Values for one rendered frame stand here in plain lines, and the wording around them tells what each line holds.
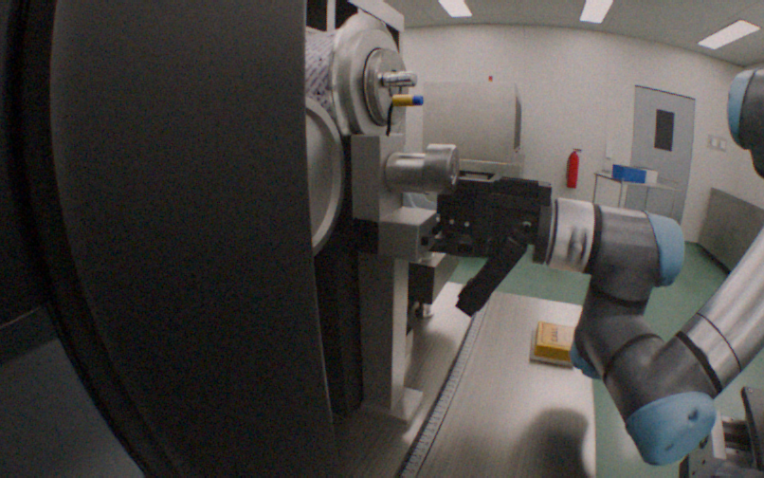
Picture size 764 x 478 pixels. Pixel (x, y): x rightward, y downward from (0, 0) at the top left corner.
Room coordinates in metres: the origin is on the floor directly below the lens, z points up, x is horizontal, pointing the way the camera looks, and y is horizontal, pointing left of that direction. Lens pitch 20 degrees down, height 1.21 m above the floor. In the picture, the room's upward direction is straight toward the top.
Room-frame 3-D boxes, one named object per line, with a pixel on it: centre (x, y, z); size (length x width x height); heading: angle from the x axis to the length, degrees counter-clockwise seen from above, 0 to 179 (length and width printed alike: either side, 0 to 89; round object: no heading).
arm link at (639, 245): (0.26, -0.26, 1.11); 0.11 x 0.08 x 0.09; 64
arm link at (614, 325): (0.24, -0.26, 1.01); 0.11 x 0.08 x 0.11; 172
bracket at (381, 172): (0.28, -0.01, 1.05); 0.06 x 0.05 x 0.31; 64
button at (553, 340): (0.37, -0.27, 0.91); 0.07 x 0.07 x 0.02; 64
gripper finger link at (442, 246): (0.34, -0.06, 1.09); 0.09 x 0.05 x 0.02; 65
